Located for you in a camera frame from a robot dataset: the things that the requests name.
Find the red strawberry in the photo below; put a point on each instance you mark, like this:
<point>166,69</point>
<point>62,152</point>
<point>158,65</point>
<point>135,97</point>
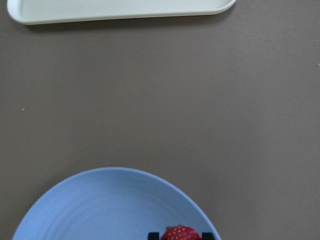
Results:
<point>180,232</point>

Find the blue plate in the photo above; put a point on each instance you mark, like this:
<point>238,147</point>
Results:
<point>111,203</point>

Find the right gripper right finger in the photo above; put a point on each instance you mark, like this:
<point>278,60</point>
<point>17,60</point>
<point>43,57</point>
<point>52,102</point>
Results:
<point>207,236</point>

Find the cream rabbit tray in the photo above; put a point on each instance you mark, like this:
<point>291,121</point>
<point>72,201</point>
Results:
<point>34,12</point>

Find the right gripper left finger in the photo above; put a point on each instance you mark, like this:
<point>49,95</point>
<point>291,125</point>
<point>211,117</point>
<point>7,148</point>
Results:
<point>153,236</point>

